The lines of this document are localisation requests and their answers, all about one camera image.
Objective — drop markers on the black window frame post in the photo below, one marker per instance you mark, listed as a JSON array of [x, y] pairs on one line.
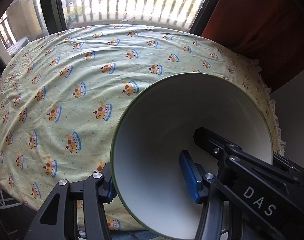
[[53, 15]]

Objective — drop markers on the floral ceramic bowl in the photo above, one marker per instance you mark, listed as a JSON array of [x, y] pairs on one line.
[[158, 124]]

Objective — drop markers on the red curtain right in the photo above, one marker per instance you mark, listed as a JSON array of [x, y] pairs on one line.
[[271, 31]]

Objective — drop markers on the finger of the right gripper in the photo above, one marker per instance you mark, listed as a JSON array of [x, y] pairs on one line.
[[287, 159], [220, 148]]

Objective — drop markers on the yellow cake print tablecloth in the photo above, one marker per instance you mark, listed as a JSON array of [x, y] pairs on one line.
[[61, 97]]

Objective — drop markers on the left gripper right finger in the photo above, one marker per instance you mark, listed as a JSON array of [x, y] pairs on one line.
[[201, 188]]

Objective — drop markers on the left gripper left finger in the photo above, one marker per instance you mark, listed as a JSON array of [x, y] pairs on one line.
[[57, 217]]

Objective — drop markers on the white outdoor air conditioner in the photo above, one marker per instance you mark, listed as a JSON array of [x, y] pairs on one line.
[[14, 49]]

